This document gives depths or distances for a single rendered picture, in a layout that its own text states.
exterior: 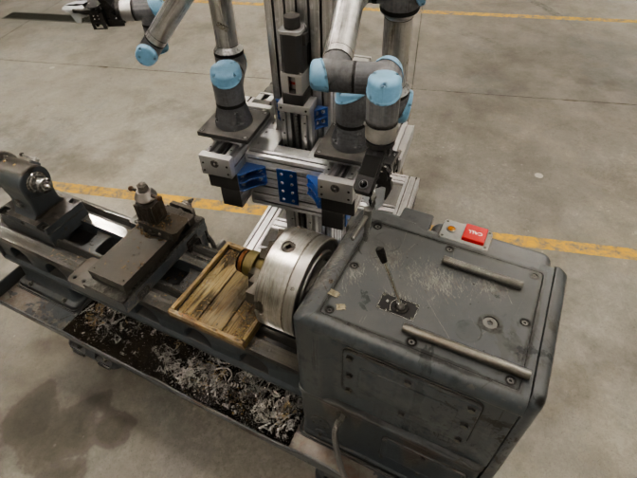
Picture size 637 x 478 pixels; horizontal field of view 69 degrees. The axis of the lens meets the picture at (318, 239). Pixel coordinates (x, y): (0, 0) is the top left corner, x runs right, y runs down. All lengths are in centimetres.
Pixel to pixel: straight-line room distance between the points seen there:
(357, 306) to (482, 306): 30
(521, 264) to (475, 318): 23
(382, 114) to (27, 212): 156
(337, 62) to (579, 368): 209
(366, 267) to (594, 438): 166
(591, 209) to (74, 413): 334
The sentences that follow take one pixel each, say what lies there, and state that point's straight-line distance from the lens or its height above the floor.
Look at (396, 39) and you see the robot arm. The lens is 153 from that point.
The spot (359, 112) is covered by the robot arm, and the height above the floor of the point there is 132.
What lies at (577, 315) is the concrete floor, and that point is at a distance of 298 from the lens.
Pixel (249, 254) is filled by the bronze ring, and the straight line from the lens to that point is 146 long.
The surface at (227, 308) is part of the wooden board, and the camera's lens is 164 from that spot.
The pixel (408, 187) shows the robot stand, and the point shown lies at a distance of 311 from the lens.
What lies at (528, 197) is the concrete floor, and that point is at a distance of 360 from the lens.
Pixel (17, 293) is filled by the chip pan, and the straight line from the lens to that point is 252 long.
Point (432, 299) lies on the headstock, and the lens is 118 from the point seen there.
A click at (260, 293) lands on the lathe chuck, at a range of 131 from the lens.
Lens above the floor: 218
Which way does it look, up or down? 46 degrees down
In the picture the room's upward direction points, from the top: 2 degrees counter-clockwise
